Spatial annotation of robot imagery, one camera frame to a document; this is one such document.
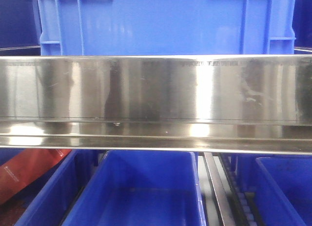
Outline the large light blue crate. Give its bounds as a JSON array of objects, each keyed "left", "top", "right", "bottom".
[{"left": 38, "top": 0, "right": 295, "bottom": 55}]

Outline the roller track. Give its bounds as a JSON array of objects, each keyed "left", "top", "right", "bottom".
[{"left": 218, "top": 154, "right": 265, "bottom": 226}]

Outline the dark blue bin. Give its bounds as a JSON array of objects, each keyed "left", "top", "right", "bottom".
[
  {"left": 0, "top": 149, "right": 98, "bottom": 226},
  {"left": 63, "top": 150, "right": 206, "bottom": 226},
  {"left": 254, "top": 157, "right": 312, "bottom": 226}
]

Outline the dark blue middle bin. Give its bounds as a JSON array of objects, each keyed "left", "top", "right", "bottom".
[{"left": 63, "top": 150, "right": 206, "bottom": 226}]

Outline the dark blue right bin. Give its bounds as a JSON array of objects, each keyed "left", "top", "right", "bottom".
[{"left": 254, "top": 157, "right": 312, "bottom": 226}]

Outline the red packet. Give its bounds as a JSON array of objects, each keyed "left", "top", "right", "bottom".
[{"left": 0, "top": 149, "right": 71, "bottom": 204}]

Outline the steel shelf divider bar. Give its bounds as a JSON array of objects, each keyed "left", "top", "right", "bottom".
[{"left": 204, "top": 152, "right": 235, "bottom": 226}]

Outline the stainless steel shelf rail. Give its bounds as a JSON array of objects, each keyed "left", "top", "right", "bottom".
[{"left": 0, "top": 55, "right": 312, "bottom": 155}]

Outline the dark blue left bin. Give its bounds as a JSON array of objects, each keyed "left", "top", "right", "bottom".
[{"left": 0, "top": 149, "right": 98, "bottom": 226}]

